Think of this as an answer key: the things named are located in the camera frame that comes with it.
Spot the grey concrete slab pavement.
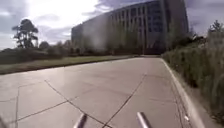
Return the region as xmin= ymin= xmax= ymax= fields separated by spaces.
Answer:
xmin=0 ymin=56 xmax=208 ymax=128

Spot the large grey multi-storey building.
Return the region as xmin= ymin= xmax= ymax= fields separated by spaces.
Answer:
xmin=70 ymin=0 xmax=190 ymax=56

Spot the grass strip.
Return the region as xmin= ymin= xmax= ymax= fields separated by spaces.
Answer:
xmin=0 ymin=54 xmax=138 ymax=76

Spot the robot's own part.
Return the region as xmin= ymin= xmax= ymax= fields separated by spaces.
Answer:
xmin=135 ymin=111 xmax=152 ymax=128
xmin=73 ymin=113 xmax=88 ymax=128

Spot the pale concrete kerb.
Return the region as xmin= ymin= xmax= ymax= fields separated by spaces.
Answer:
xmin=159 ymin=58 xmax=208 ymax=128

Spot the row of bushes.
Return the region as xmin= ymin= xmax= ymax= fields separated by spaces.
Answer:
xmin=0 ymin=39 xmax=84 ymax=65

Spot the green hedge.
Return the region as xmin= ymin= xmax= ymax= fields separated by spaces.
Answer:
xmin=161 ymin=19 xmax=224 ymax=124

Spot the tall dark tree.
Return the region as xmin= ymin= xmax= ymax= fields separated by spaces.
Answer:
xmin=11 ymin=18 xmax=40 ymax=50

